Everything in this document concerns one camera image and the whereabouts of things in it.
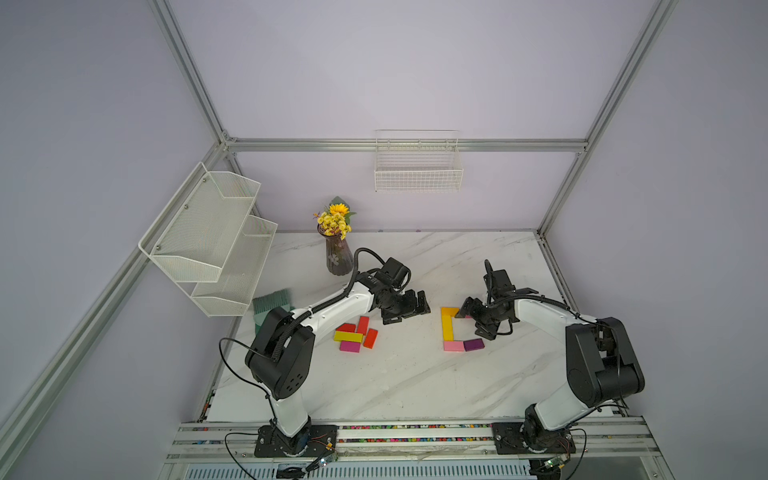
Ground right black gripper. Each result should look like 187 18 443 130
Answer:
454 296 508 338

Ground orange block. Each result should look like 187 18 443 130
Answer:
440 307 460 318

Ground yellow block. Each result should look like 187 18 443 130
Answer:
441 316 454 342
334 330 364 344

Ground purple block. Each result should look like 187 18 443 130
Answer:
463 338 485 352

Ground red block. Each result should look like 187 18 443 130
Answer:
362 329 378 349
336 323 357 333
356 316 370 338

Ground pink block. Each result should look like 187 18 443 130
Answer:
443 340 465 352

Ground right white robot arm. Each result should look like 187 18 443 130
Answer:
457 260 645 453

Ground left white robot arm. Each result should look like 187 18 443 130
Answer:
218 247 431 456

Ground magenta block in pile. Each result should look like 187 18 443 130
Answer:
340 341 362 353

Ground dark glass vase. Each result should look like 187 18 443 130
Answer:
325 234 353 276

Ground yellow flower bouquet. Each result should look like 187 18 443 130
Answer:
314 196 356 240

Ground white two-tier mesh shelf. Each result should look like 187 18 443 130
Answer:
138 163 278 317

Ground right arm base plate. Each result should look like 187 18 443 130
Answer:
491 422 576 455

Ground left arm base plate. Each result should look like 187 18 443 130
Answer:
254 422 339 458

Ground white wire wall basket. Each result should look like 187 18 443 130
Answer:
374 129 464 193

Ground aluminium frame back bar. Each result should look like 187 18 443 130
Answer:
227 138 588 153

